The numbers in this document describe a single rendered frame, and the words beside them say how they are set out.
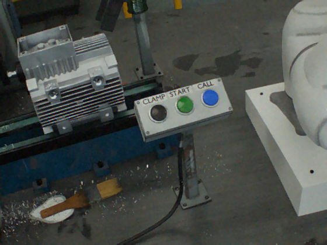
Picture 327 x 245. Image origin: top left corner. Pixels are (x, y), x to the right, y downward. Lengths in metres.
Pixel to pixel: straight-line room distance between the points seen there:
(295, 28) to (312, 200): 0.36
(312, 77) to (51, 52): 0.52
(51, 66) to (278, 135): 0.53
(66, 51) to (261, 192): 0.53
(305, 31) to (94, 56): 0.45
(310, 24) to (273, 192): 0.38
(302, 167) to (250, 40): 0.74
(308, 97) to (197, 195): 0.36
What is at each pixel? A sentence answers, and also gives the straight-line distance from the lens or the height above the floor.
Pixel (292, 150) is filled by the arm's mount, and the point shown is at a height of 0.89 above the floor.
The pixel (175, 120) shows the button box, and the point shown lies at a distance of 0.75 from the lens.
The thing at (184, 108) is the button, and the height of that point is 1.07.
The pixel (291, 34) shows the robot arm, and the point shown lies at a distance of 0.91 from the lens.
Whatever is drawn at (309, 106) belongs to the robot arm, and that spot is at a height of 1.08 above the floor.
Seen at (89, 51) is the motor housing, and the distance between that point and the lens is 0.92.
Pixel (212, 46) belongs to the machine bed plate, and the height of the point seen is 0.80.
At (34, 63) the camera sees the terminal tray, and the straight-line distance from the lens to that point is 0.90.
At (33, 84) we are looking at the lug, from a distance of 0.90.
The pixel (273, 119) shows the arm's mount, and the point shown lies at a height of 0.88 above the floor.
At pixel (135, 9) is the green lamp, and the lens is 1.24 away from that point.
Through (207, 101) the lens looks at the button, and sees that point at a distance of 0.76.
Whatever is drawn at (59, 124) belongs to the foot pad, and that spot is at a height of 0.98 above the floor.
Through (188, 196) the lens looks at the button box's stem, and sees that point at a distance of 0.94.
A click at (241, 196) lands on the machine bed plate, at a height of 0.80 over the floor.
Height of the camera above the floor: 1.52
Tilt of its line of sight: 38 degrees down
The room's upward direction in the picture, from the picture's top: 9 degrees counter-clockwise
